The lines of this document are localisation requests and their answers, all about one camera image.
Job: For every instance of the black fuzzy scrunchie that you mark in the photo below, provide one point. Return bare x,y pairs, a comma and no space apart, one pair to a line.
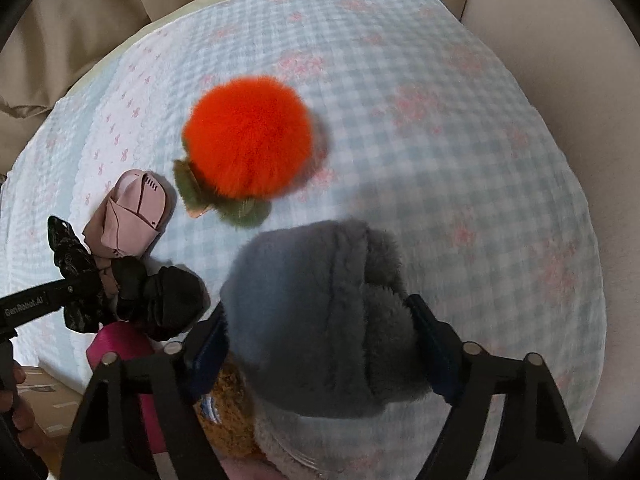
161,306

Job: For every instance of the grey plush slipper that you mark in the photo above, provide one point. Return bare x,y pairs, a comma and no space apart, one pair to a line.
317,321

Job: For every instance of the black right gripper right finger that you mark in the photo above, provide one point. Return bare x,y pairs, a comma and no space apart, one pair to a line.
534,439

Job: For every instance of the person's left hand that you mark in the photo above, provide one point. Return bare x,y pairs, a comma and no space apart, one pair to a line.
28,432

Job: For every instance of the cardboard box with pink flaps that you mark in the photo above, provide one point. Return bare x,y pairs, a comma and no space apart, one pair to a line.
54,404

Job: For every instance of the pink folded cloth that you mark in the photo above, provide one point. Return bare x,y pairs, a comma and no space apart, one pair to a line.
129,219

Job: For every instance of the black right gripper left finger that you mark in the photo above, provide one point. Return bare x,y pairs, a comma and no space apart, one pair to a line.
139,405

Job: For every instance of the blue checkered floral blanket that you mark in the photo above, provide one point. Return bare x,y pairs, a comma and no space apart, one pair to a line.
419,130

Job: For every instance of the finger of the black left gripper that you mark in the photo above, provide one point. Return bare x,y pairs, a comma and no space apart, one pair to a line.
30,304

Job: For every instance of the brown plush toy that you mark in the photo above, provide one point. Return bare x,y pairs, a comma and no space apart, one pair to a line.
226,415

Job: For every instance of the black patterned scrunchie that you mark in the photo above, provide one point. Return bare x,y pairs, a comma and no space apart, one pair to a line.
87,308

